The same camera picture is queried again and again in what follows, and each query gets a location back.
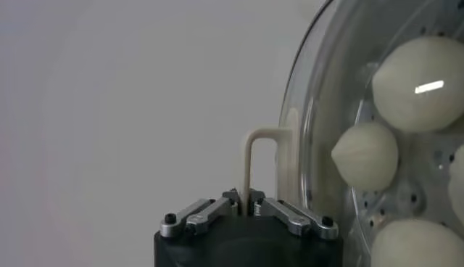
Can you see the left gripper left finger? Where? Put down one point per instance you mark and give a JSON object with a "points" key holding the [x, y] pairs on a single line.
{"points": [[210, 210]]}

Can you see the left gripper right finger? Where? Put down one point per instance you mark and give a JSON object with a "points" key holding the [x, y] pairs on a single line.
{"points": [[286, 214]]}

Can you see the white steamed baozi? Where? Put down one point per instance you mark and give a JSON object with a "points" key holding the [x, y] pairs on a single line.
{"points": [[417, 246], [364, 156], [457, 185], [409, 98]]}

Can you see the steel perforated steamer basket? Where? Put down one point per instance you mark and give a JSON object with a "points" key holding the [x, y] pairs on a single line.
{"points": [[344, 72]]}

